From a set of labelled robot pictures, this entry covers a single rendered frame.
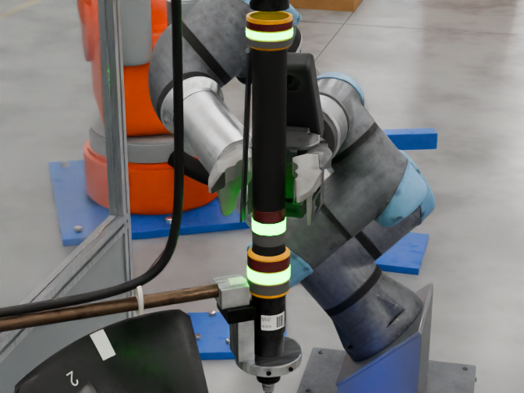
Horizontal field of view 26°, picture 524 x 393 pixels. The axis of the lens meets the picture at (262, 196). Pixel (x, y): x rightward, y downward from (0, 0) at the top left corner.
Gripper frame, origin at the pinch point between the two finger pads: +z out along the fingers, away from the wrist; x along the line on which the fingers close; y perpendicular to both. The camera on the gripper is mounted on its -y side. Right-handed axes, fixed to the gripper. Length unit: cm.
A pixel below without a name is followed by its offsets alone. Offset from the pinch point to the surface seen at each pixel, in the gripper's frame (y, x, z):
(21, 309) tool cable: 10.3, 19.6, 11.7
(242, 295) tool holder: 12.0, 1.4, 0.2
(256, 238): 6.5, 0.5, -1.5
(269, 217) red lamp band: 4.0, -0.9, -1.3
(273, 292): 11.8, -1.4, -1.0
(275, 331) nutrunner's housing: 16.6, -1.5, -1.6
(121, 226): 68, 71, -129
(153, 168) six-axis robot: 140, 146, -339
